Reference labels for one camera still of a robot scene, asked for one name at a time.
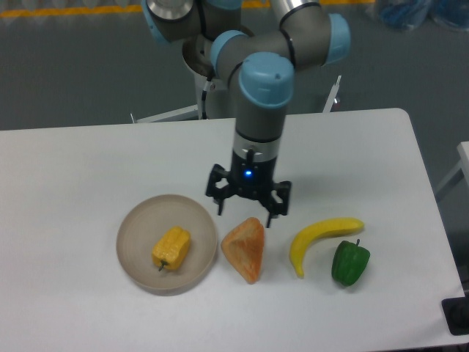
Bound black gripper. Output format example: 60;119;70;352
205;150;292;228

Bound yellow toy bell pepper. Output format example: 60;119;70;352
152;226;191;271

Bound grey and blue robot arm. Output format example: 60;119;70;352
141;1;351;219

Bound green toy bell pepper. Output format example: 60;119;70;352
331;239;371;287

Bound beige round plate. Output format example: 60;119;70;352
116;194;218;296

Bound orange toy toast slice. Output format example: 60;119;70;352
221;217;265;285

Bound yellow toy banana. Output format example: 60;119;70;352
289;217;365;279

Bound white furniture edge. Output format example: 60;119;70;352
435;141;468;202

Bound blue plastic bags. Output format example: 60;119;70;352
374;0;468;32

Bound black box at table edge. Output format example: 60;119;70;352
441;296;468;336

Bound white metal frame bracket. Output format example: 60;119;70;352
322;75;341;113

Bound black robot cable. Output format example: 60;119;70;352
200;73;215;120

